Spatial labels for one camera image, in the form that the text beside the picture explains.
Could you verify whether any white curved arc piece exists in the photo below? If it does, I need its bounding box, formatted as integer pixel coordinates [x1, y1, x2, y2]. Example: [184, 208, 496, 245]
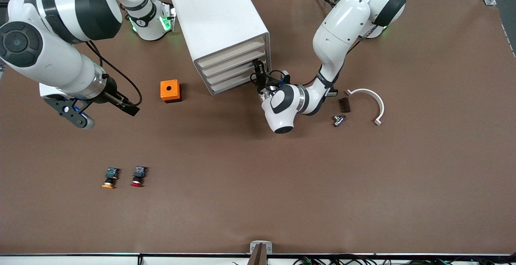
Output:
[345, 88, 385, 127]

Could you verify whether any orange box with hole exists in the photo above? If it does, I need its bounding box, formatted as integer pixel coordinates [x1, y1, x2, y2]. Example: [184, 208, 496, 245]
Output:
[160, 79, 182, 104]

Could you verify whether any brown table mat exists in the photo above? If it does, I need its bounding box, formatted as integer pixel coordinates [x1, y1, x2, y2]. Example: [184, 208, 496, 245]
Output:
[0, 0, 516, 255]

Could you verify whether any black right camera cable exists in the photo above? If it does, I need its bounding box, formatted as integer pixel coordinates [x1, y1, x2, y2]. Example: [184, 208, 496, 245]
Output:
[85, 40, 143, 107]

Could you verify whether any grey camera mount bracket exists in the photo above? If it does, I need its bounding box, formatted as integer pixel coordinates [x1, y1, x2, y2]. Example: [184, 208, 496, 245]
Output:
[250, 240, 273, 255]

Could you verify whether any black left camera cable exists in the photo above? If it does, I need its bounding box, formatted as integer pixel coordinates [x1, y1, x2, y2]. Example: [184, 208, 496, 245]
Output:
[249, 70, 285, 90]

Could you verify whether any black cable bundle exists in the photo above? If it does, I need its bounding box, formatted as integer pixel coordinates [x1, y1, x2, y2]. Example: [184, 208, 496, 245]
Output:
[290, 256, 516, 265]

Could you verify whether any white table edge rail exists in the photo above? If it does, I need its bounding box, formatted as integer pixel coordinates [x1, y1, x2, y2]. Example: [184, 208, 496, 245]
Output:
[0, 253, 516, 265]

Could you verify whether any black camera cable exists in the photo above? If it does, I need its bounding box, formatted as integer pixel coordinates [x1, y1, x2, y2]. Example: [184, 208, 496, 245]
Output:
[85, 40, 143, 107]
[249, 70, 285, 90]

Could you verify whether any yellow push button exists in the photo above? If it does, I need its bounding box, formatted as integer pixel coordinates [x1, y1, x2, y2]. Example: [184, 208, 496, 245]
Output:
[101, 167, 121, 189]

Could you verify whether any red push button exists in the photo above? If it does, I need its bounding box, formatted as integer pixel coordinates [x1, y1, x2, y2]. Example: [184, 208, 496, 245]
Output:
[130, 166, 148, 188]

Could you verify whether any black right camera bracket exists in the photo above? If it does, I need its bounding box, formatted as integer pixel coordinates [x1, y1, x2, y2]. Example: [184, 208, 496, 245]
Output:
[44, 95, 87, 128]

